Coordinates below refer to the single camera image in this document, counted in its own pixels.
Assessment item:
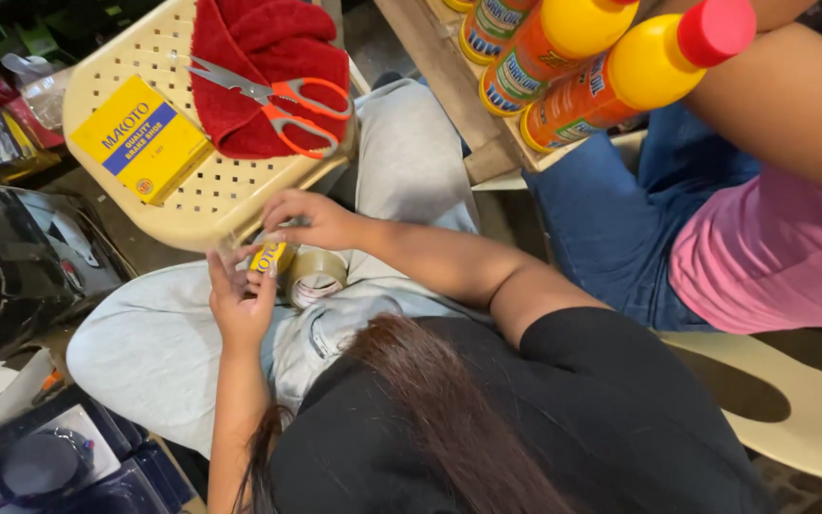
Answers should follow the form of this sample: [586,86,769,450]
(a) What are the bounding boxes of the person's right hand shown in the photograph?
[260,188,362,251]

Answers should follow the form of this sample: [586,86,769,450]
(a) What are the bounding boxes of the person's light grey jeans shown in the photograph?
[66,77,494,459]

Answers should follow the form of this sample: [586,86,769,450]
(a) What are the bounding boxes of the black glossy motorcycle part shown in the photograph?
[0,177,137,374]

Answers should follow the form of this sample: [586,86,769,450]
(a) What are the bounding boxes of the clear packing tape roll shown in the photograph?
[283,247,350,310]

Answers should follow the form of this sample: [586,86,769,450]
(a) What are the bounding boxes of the cream plastic chair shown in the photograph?
[656,329,822,488]

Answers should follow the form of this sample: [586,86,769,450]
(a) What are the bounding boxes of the red towel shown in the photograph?
[189,0,352,160]

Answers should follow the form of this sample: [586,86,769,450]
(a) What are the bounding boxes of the cream perforated plastic stool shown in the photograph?
[62,0,358,253]

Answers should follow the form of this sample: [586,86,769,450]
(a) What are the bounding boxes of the person's left hand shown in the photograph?
[207,246,278,351]

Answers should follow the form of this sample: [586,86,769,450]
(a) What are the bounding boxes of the dark blue window box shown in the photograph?
[0,384,199,514]

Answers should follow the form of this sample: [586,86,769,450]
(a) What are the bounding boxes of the large yellow blue-label box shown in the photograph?
[70,74,215,207]

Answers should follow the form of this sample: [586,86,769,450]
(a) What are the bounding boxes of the orange-handled scissors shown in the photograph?
[187,55,353,160]

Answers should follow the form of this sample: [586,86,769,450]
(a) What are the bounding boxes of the orange bottle with red cap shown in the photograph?
[519,0,758,154]

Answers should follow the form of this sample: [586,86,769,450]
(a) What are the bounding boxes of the small yellow box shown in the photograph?
[249,241,296,277]

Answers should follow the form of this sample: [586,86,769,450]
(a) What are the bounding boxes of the person's black shirt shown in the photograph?
[268,306,776,514]

